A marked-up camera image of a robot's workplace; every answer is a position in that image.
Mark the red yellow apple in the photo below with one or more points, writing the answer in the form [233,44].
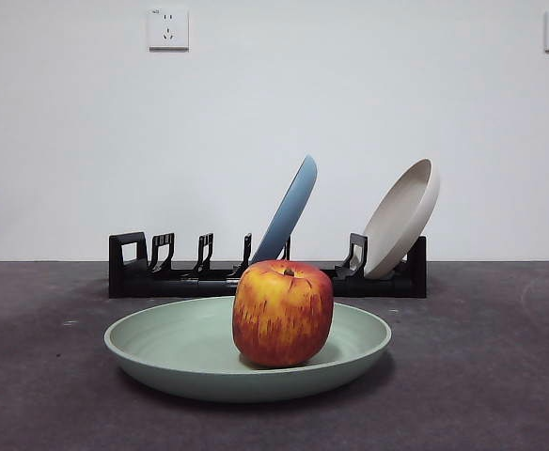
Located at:
[281,319]

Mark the green plate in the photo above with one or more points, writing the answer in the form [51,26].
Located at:
[171,347]

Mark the blue plate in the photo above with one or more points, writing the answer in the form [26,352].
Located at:
[291,211]

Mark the beige plate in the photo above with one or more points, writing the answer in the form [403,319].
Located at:
[396,225]

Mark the black plate rack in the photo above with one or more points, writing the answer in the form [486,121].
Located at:
[133,282]

